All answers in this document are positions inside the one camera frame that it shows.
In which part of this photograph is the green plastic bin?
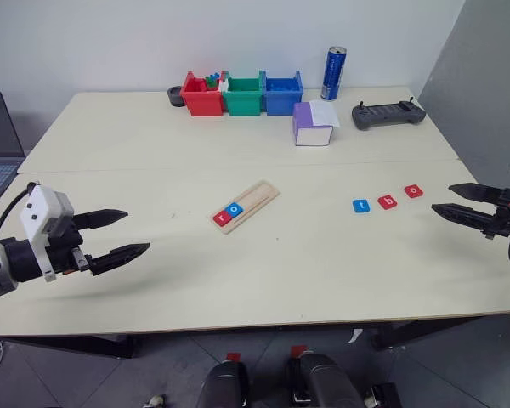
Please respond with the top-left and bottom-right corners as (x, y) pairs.
(222, 71), (264, 117)

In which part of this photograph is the red plastic bin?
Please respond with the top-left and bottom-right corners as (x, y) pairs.
(181, 71), (227, 117)

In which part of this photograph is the wooden letter tray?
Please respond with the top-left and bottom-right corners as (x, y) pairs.
(207, 179), (282, 236)

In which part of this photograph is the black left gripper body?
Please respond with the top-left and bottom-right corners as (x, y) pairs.
(45, 219), (96, 278)

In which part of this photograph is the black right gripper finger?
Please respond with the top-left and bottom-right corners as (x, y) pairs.
(448, 182), (503, 205)
(430, 202), (499, 233)

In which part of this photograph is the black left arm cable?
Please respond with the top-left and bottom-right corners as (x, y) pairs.
(0, 181), (40, 244)

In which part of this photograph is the blue plastic bin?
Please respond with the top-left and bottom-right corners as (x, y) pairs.
(259, 70), (304, 116)

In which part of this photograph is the black floor box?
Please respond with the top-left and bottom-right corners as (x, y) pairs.
(364, 382), (400, 408)

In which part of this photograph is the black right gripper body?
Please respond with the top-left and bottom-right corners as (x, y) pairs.
(484, 186), (510, 241)

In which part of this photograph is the blue drink can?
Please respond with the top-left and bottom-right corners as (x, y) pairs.
(320, 45), (348, 102)

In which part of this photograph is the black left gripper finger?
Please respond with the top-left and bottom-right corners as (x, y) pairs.
(73, 208), (129, 231)
(88, 242), (151, 278)

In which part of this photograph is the black round holder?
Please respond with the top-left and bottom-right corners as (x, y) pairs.
(167, 85), (187, 109)

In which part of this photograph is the white paper sheet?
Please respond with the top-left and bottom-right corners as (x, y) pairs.
(309, 100), (341, 128)

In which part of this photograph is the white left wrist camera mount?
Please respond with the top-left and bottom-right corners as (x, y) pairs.
(20, 183), (76, 283)

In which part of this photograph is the grey handheld controller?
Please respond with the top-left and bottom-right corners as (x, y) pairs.
(350, 99), (428, 131)

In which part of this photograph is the dark rounded shape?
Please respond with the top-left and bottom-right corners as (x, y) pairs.
(286, 352), (367, 408)
(196, 360), (252, 408)

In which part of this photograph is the purple and white box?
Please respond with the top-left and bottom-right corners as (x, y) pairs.
(292, 100), (336, 148)

